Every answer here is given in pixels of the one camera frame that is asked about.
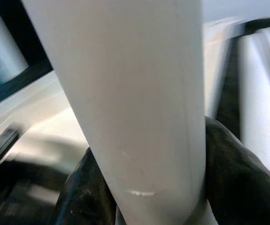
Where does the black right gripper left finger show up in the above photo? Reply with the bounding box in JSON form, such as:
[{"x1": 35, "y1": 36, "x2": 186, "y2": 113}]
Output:
[{"x1": 54, "y1": 147, "x2": 118, "y2": 225}]

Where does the white plastic table top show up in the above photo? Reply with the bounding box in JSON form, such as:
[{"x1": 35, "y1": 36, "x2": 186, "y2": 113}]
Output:
[{"x1": 0, "y1": 17, "x2": 245, "y2": 183}]

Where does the black plastic table cover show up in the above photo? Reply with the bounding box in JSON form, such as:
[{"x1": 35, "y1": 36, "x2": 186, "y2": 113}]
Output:
[{"x1": 0, "y1": 16, "x2": 270, "y2": 225}]

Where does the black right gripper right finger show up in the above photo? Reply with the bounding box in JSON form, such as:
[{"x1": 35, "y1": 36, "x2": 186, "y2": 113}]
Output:
[{"x1": 204, "y1": 115, "x2": 270, "y2": 225}]

